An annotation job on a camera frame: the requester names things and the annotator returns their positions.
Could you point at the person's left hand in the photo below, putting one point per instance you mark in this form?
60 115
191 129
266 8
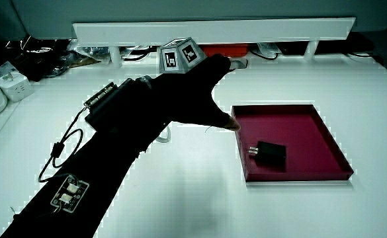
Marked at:
186 96

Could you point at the black charger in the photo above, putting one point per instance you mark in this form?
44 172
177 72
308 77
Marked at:
272 152

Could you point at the dark red square plate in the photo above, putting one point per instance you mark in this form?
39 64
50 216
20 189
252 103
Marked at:
289 129

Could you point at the person's left forearm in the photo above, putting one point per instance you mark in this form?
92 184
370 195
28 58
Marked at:
100 172

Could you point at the orange box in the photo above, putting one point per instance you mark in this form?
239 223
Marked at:
224 50

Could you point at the white desk shelf riser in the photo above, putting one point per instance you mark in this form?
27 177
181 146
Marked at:
213 31

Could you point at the black wrist sensor module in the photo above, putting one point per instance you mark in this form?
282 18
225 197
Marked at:
117 104

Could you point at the clear plastic bag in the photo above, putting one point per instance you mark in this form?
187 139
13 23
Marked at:
87 54

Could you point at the small circuit board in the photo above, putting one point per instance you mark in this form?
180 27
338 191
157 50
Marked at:
69 193

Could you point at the white plug adapter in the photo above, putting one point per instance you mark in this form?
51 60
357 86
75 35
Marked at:
16 86

